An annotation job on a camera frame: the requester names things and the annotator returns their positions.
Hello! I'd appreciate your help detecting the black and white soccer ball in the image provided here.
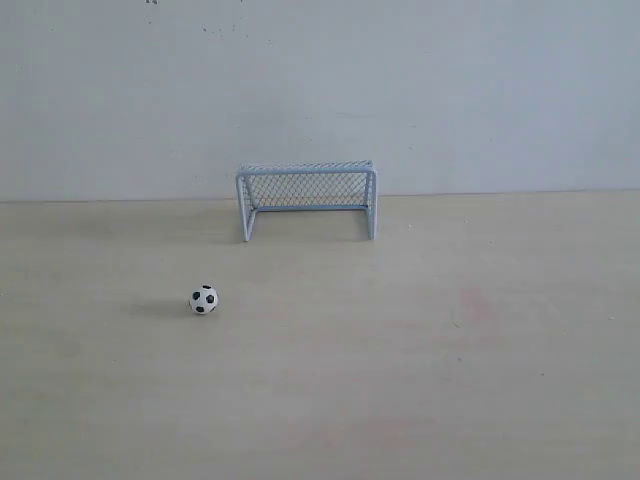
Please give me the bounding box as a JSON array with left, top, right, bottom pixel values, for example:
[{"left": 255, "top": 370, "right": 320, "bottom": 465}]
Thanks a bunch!
[{"left": 189, "top": 284, "right": 219, "bottom": 315}]

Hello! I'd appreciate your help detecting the white miniature soccer goal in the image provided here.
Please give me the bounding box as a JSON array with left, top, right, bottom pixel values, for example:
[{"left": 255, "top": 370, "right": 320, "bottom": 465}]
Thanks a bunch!
[{"left": 235, "top": 161, "right": 378, "bottom": 242}]

